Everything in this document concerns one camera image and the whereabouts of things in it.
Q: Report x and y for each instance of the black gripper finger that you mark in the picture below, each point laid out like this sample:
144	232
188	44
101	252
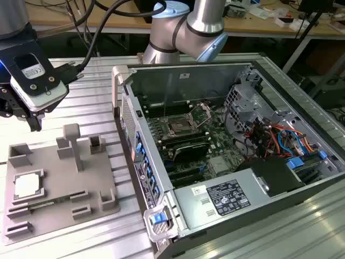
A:
35	124

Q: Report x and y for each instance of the silver square CPU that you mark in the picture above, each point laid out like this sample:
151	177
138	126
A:
27	186

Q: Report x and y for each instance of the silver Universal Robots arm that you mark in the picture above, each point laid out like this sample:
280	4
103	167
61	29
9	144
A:
199	24

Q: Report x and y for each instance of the black RAM slot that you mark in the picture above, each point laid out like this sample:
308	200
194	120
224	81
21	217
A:
183	135
168	110
167	105
186	139

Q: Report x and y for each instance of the CPU socket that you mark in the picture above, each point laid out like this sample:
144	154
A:
178	126

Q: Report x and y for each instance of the black expansion slot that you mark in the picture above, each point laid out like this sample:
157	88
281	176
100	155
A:
184	173
188	180

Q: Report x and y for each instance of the grey plastic parts rack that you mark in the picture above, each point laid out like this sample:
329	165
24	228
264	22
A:
67	178

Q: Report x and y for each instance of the green RAM stick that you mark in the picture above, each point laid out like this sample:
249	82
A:
54	201

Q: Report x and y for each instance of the thin metal locking lever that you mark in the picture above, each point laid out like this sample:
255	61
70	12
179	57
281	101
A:
165	112

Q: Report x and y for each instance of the blue case latch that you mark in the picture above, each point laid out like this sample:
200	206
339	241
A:
157	218

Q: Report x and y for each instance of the black graphics card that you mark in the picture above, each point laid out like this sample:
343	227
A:
190	151

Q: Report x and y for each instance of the open grey PC case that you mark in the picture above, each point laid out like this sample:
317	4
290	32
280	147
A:
188	78

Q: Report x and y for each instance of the silver power supply unit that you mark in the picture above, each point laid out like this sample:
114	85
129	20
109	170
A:
194	210

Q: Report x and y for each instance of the green motherboard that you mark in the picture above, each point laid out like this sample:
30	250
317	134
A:
215	140

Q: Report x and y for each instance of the silver chipset heatsink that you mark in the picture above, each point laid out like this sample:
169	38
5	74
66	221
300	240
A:
219	164

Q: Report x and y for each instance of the metal drive cage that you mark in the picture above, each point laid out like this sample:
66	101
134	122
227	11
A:
242	105

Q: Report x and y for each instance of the black plastic fan shroud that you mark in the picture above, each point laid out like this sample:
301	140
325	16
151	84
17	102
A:
277	175

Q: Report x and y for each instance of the small white open box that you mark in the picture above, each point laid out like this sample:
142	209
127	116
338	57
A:
283	23

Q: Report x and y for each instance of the black box under desk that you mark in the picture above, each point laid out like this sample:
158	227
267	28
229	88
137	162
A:
331	94

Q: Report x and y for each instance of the black monitor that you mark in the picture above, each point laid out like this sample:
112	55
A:
312	5

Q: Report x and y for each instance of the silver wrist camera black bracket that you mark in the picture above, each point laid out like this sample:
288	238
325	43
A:
40	99

